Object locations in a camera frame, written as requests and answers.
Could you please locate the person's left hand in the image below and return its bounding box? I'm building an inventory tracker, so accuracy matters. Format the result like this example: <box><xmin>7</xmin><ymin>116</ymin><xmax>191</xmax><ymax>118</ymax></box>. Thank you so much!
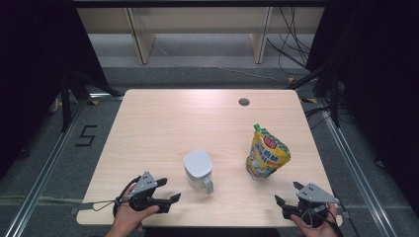
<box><xmin>113</xmin><ymin>183</ymin><xmax>161</xmax><ymax>235</ymax></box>

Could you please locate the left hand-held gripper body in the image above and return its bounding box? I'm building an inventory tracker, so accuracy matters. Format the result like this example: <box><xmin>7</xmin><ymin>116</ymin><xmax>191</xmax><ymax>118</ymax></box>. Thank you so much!
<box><xmin>127</xmin><ymin>170</ymin><xmax>166</xmax><ymax>213</ymax></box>

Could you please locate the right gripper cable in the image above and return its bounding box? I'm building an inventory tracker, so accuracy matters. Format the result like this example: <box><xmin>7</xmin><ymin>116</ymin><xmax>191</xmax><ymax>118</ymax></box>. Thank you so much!
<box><xmin>300</xmin><ymin>200</ymin><xmax>345</xmax><ymax>237</ymax></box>

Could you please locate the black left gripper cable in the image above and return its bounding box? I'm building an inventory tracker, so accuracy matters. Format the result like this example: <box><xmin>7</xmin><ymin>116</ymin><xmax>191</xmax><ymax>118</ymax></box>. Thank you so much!
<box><xmin>113</xmin><ymin>176</ymin><xmax>142</xmax><ymax>217</ymax></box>

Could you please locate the beige wooden desk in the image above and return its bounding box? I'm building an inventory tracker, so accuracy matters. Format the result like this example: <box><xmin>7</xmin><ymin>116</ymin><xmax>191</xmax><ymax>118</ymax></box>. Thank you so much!
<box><xmin>76</xmin><ymin>7</ymin><xmax>325</xmax><ymax>65</ymax></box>

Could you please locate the bundle of black cables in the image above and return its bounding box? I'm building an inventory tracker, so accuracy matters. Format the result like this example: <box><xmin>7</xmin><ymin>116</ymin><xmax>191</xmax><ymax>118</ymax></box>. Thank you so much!
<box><xmin>266</xmin><ymin>7</ymin><xmax>312</xmax><ymax>78</ymax></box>

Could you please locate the aluminium floor rail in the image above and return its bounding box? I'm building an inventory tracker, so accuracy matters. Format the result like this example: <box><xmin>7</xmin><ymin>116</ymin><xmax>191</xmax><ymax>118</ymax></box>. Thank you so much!
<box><xmin>3</xmin><ymin>93</ymin><xmax>125</xmax><ymax>237</ymax></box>
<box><xmin>315</xmin><ymin>98</ymin><xmax>394</xmax><ymax>237</ymax></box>

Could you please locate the white jar with hinged lid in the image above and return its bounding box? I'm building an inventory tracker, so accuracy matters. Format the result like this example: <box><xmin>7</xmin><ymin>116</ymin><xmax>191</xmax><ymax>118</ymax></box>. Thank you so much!
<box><xmin>183</xmin><ymin>149</ymin><xmax>215</xmax><ymax>196</ymax></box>

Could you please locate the yellow spouted pouch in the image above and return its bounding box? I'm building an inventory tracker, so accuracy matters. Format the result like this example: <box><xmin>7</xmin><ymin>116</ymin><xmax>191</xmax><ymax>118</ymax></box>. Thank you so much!
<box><xmin>245</xmin><ymin>122</ymin><xmax>293</xmax><ymax>181</ymax></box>

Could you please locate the black metal stand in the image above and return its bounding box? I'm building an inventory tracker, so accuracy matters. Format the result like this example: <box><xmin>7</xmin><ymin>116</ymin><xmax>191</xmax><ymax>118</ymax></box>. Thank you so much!
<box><xmin>286</xmin><ymin>62</ymin><xmax>341</xmax><ymax>128</ymax></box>
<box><xmin>59</xmin><ymin>68</ymin><xmax>124</xmax><ymax>132</ymax></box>

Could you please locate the person's right hand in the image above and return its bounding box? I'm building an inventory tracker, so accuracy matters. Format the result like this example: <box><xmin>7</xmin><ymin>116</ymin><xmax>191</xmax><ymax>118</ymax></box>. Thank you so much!
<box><xmin>290</xmin><ymin>202</ymin><xmax>340</xmax><ymax>237</ymax></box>

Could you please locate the black floor cable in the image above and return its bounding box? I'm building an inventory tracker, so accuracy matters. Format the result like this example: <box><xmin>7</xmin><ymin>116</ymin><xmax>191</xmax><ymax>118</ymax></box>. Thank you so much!
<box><xmin>304</xmin><ymin>106</ymin><xmax>350</xmax><ymax>130</ymax></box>

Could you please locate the black curtain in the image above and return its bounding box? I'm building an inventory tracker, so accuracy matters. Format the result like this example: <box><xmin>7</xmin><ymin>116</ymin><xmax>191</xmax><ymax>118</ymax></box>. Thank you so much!
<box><xmin>305</xmin><ymin>0</ymin><xmax>419</xmax><ymax>215</ymax></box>
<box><xmin>0</xmin><ymin>0</ymin><xmax>110</xmax><ymax>179</ymax></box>

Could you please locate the thin grey cord loop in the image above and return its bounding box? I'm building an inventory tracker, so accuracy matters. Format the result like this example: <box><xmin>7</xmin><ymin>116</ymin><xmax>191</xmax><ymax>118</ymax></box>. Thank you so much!
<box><xmin>91</xmin><ymin>198</ymin><xmax>117</xmax><ymax>212</ymax></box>

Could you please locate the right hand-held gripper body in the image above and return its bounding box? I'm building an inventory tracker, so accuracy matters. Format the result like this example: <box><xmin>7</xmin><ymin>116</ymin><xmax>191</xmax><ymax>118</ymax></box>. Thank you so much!
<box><xmin>282</xmin><ymin>183</ymin><xmax>340</xmax><ymax>229</ymax></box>

